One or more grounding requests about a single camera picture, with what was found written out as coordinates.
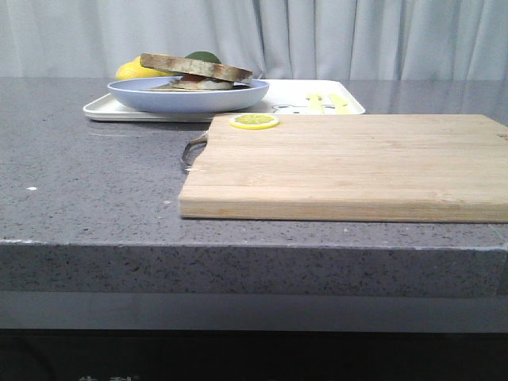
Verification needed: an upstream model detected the bread slice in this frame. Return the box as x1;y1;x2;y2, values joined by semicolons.
143;86;234;92
140;53;253;83

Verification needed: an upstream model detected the white bear tray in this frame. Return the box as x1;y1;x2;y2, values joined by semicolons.
83;79;365;123

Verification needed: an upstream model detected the grey curtain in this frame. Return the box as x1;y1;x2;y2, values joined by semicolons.
1;1;507;80

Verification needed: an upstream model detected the light blue plate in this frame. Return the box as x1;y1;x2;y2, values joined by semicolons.
107;76;269;114

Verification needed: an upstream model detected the yellow lemon slice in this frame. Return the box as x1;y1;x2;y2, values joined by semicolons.
229;114;279;130

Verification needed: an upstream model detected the front yellow lemon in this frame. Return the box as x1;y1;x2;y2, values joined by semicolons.
115;60;173;80

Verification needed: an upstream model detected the yellow plastic fork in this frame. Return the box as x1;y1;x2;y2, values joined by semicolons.
306;92;325;115

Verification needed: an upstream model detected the yellow plastic knife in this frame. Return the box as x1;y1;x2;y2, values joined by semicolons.
328;93;351;114

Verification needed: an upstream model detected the metal board handle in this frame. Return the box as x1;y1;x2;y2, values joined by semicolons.
179;132;208;172

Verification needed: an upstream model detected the sandwich filling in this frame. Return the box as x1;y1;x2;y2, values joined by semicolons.
170;74;252;88

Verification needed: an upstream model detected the green lime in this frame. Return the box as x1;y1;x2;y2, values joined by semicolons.
186;51;221;64

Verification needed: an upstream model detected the wooden cutting board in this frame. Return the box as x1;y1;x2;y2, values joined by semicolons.
179;114;507;223

